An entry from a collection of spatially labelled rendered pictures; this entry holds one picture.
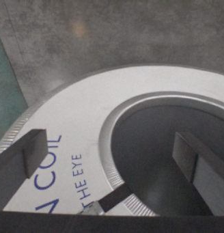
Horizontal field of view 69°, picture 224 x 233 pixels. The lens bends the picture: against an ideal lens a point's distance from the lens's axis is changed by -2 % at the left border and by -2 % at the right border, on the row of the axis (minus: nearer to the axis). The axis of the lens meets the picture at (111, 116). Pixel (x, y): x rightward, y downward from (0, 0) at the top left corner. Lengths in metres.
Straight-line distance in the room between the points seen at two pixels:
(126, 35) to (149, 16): 0.17
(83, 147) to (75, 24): 0.89
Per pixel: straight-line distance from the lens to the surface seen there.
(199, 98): 0.77
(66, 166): 0.48
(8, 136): 0.62
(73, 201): 0.43
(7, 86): 1.72
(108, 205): 0.41
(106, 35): 1.19
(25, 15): 1.36
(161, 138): 0.91
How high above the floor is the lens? 1.14
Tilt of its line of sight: 49 degrees down
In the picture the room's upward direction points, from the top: 168 degrees counter-clockwise
